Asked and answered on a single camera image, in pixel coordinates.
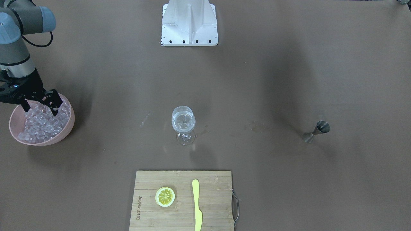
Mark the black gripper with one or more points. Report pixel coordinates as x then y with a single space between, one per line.
30 87

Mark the steel double jigger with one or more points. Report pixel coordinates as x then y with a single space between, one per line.
320 128

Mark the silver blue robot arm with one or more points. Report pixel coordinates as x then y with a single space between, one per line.
19 18

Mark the clear ice cubes pile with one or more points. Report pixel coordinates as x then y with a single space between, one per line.
40 125

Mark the clear wine glass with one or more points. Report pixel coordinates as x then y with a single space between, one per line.
183 122

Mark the pink bowl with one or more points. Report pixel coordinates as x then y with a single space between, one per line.
16 123

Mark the yellow lemon slice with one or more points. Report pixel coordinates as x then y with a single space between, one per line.
165 197

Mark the yellow plastic knife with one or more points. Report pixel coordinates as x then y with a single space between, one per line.
197 212

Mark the bamboo cutting board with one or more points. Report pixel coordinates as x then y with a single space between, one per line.
215 201

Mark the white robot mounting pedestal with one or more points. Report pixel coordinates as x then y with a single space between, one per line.
189 23

